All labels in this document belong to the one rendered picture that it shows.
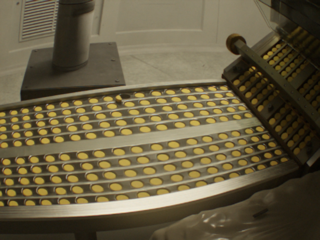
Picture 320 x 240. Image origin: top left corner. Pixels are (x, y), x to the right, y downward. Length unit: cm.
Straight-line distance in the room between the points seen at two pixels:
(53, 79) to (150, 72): 193
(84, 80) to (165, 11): 223
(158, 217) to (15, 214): 14
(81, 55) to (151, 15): 215
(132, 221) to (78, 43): 60
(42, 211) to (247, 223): 18
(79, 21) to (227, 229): 66
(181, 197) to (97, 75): 57
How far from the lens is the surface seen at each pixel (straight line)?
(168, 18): 313
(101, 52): 104
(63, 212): 36
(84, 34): 92
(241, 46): 59
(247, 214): 34
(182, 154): 45
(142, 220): 38
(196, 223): 34
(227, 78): 60
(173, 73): 282
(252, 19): 345
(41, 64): 100
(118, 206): 37
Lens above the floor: 121
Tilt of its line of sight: 31 degrees down
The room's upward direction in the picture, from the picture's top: 6 degrees clockwise
